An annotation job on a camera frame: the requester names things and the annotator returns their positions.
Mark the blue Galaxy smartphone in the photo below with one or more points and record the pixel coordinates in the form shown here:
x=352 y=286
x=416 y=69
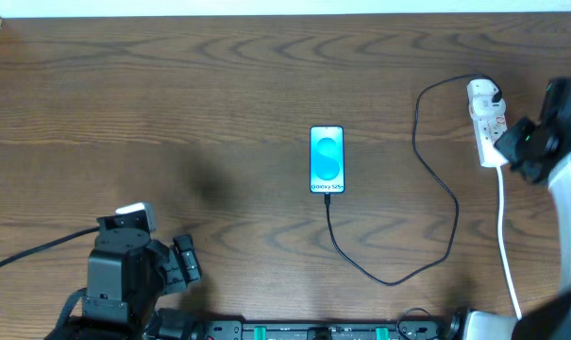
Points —
x=327 y=166

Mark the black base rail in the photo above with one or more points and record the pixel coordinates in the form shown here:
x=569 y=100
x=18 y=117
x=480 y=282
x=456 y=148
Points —
x=323 y=330

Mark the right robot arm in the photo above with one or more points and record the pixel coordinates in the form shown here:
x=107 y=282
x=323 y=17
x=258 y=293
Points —
x=541 y=154

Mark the white power strip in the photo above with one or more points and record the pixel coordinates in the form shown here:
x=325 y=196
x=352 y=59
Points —
x=487 y=132

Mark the white USB charger adapter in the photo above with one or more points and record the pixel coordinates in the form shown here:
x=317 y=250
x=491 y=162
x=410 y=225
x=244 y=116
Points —
x=483 y=108

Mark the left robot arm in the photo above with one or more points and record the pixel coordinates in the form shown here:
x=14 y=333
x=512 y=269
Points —
x=128 y=272

